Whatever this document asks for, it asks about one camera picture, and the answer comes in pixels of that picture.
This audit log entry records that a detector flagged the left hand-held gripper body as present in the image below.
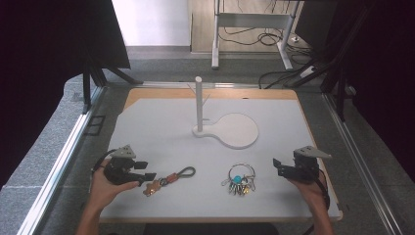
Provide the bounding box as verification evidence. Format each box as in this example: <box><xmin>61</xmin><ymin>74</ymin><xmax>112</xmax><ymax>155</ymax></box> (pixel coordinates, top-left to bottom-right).
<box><xmin>103</xmin><ymin>144</ymin><xmax>145</xmax><ymax>186</ymax></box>

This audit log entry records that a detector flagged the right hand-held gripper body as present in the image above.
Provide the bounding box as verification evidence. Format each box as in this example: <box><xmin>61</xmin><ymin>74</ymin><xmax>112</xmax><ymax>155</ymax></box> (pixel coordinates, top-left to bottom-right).
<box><xmin>283</xmin><ymin>145</ymin><xmax>333</xmax><ymax>184</ymax></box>

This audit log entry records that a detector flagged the bear keychain with leather strap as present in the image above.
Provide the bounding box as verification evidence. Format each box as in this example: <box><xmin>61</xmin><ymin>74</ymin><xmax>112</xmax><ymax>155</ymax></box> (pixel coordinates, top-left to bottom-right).
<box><xmin>142</xmin><ymin>165</ymin><xmax>197</xmax><ymax>198</ymax></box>

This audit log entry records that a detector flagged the metal key ring with keys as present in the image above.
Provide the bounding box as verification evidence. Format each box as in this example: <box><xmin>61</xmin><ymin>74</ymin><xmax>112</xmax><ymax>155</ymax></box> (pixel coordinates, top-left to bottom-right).
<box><xmin>220</xmin><ymin>163</ymin><xmax>257</xmax><ymax>197</ymax></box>

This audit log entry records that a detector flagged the white key stand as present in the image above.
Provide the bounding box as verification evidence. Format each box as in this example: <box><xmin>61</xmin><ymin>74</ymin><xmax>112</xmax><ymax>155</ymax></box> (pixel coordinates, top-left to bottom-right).
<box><xmin>191</xmin><ymin>75</ymin><xmax>259</xmax><ymax>151</ymax></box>

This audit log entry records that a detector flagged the person's left hand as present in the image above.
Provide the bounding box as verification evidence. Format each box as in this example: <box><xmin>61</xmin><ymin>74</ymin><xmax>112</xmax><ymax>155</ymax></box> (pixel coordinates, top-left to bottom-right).
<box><xmin>88</xmin><ymin>159</ymin><xmax>141</xmax><ymax>210</ymax></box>

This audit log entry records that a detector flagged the person's right hand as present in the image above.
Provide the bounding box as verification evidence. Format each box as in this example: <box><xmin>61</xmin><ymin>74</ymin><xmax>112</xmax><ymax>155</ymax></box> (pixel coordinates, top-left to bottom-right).
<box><xmin>288</xmin><ymin>169</ymin><xmax>329</xmax><ymax>213</ymax></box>

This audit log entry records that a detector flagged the white table mat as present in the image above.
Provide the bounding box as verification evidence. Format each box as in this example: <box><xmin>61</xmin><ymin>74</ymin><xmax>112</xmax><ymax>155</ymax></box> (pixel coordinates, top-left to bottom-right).
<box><xmin>99</xmin><ymin>97</ymin><xmax>342</xmax><ymax>219</ymax></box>

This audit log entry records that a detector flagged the white power strip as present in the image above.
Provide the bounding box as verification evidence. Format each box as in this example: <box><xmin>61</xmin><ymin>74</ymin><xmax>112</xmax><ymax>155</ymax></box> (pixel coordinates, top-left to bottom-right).
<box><xmin>300</xmin><ymin>66</ymin><xmax>317</xmax><ymax>78</ymax></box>

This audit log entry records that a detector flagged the black metal stand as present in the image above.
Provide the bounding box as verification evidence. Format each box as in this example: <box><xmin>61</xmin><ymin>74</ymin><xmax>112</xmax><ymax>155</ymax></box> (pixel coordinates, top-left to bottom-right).
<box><xmin>283</xmin><ymin>0</ymin><xmax>376</xmax><ymax>122</ymax></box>

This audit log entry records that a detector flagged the dark curtain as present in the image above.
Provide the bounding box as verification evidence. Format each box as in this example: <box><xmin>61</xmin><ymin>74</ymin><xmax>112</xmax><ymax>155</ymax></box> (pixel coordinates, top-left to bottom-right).
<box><xmin>0</xmin><ymin>0</ymin><xmax>91</xmax><ymax>190</ymax></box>
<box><xmin>339</xmin><ymin>0</ymin><xmax>415</xmax><ymax>184</ymax></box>

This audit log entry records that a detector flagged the black panel on stand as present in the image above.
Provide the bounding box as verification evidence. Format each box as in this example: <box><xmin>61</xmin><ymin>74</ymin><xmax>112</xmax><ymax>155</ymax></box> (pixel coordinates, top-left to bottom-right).
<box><xmin>74</xmin><ymin>0</ymin><xmax>131</xmax><ymax>71</ymax></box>

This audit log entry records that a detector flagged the left hand-held gripper cable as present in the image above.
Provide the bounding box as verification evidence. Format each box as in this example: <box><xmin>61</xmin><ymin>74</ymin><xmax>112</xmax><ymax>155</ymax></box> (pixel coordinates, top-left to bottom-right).
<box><xmin>91</xmin><ymin>148</ymin><xmax>117</xmax><ymax>174</ymax></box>

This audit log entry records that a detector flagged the hand-held gripper cable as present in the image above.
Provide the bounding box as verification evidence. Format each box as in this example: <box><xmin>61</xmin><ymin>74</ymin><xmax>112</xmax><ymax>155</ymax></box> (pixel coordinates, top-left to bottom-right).
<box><xmin>91</xmin><ymin>148</ymin><xmax>117</xmax><ymax>174</ymax></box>
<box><xmin>302</xmin><ymin>167</ymin><xmax>331</xmax><ymax>235</ymax></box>

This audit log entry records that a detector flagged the right hand-held gripper cable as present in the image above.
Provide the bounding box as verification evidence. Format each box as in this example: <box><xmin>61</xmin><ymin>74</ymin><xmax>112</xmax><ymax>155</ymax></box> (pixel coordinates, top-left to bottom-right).
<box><xmin>302</xmin><ymin>167</ymin><xmax>331</xmax><ymax>235</ymax></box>

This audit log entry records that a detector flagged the black floor cable bundle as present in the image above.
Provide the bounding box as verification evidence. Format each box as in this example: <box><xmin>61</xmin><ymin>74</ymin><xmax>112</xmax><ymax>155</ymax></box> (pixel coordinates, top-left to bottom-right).
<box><xmin>218</xmin><ymin>25</ymin><xmax>314</xmax><ymax>57</ymax></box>

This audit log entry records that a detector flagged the white metal desk frame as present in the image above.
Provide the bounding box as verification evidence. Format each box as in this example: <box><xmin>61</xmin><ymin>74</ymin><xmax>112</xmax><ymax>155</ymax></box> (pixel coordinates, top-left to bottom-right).
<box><xmin>210</xmin><ymin>0</ymin><xmax>300</xmax><ymax>71</ymax></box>

